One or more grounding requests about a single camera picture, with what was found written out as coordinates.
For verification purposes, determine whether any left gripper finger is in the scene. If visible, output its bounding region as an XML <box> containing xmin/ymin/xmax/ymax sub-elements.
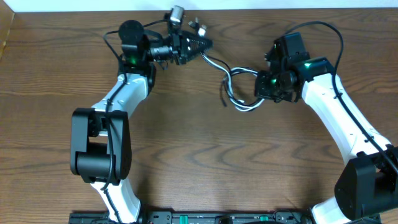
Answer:
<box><xmin>182</xmin><ymin>30</ymin><xmax>211</xmax><ymax>47</ymax></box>
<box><xmin>183</xmin><ymin>44</ymin><xmax>213</xmax><ymax>62</ymax></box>

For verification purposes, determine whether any white usb cable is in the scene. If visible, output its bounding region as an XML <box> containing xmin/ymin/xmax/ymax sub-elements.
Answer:
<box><xmin>197</xmin><ymin>24</ymin><xmax>265</xmax><ymax>113</ymax></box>

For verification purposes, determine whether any black usb cable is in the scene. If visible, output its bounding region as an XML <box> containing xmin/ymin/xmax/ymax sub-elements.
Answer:
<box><xmin>188</xmin><ymin>17</ymin><xmax>265</xmax><ymax>111</ymax></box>

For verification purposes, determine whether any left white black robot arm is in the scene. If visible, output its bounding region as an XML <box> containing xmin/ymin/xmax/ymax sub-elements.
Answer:
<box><xmin>69</xmin><ymin>19</ymin><xmax>213</xmax><ymax>223</ymax></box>

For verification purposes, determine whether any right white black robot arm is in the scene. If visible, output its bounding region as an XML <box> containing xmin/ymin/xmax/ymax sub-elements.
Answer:
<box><xmin>254</xmin><ymin>32</ymin><xmax>397</xmax><ymax>223</ymax></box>

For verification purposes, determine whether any cardboard side panel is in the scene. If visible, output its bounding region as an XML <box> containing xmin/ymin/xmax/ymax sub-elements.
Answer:
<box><xmin>0</xmin><ymin>0</ymin><xmax>15</xmax><ymax>57</ymax></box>

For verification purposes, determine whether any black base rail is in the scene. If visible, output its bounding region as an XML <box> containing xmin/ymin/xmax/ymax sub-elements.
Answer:
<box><xmin>68</xmin><ymin>210</ymin><xmax>382</xmax><ymax>224</ymax></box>

